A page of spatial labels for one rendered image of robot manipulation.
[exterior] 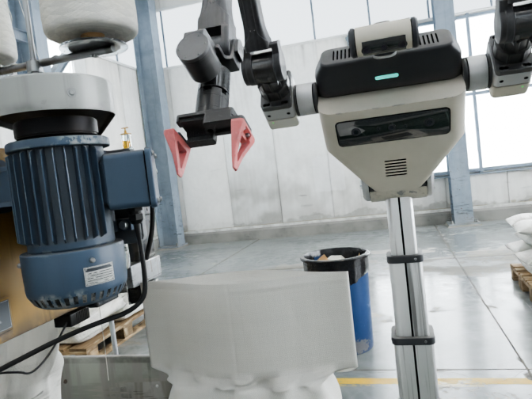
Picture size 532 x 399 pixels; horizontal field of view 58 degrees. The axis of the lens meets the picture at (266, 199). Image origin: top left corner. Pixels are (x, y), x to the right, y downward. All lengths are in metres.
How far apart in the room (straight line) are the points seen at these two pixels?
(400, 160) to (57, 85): 0.96
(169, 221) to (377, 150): 8.56
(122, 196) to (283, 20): 8.91
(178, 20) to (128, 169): 9.56
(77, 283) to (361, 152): 0.89
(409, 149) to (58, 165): 0.95
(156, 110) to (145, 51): 1.18
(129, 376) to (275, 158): 7.87
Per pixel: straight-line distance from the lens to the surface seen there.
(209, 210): 9.69
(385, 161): 1.41
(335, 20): 9.39
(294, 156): 9.14
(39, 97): 0.73
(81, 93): 0.74
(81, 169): 0.75
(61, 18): 0.92
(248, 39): 1.24
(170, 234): 9.82
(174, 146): 0.81
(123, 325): 4.28
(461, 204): 8.62
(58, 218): 0.74
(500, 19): 1.23
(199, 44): 0.82
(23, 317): 0.93
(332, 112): 1.31
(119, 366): 1.63
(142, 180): 0.74
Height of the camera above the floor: 1.24
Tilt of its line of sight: 3 degrees down
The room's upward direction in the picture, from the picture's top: 7 degrees counter-clockwise
